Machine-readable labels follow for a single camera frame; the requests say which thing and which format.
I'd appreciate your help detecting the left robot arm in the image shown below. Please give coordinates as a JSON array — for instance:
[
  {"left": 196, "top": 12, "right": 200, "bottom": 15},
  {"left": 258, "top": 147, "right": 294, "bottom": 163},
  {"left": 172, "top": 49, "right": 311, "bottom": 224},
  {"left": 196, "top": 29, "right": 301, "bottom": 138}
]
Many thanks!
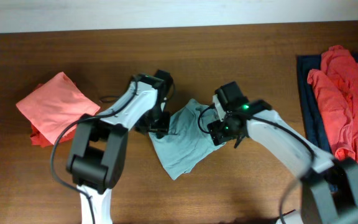
[{"left": 66, "top": 70, "right": 174, "bottom": 223}]

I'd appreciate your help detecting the folded salmon pink shirt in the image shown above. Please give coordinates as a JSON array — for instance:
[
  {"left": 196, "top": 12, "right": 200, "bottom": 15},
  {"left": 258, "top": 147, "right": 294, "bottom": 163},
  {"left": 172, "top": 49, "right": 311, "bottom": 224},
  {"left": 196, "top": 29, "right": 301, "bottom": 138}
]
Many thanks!
[{"left": 16, "top": 72, "right": 100, "bottom": 143}]

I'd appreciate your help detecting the light blue t-shirt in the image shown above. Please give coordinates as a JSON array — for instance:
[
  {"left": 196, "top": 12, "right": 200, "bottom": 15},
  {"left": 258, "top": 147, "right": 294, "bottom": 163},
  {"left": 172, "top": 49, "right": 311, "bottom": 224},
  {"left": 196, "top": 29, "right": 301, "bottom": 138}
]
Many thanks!
[{"left": 149, "top": 99, "right": 222, "bottom": 180}]

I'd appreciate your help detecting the dark navy garment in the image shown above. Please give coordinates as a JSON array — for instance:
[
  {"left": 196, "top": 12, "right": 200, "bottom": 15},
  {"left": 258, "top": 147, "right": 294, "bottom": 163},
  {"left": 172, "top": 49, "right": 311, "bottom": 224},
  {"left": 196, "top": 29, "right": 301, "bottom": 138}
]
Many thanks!
[{"left": 296, "top": 51, "right": 358, "bottom": 193}]

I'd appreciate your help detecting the red crumpled garment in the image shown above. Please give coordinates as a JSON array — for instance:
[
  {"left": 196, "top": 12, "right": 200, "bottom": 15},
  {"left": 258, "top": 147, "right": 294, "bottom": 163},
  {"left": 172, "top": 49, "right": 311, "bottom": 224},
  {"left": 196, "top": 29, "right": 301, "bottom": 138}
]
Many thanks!
[{"left": 307, "top": 45, "right": 358, "bottom": 163}]

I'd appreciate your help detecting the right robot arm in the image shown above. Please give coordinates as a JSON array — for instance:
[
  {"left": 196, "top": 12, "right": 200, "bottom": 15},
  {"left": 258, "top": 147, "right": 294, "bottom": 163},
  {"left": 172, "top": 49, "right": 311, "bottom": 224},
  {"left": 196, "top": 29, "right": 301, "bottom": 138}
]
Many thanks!
[{"left": 208, "top": 82, "right": 358, "bottom": 224}]

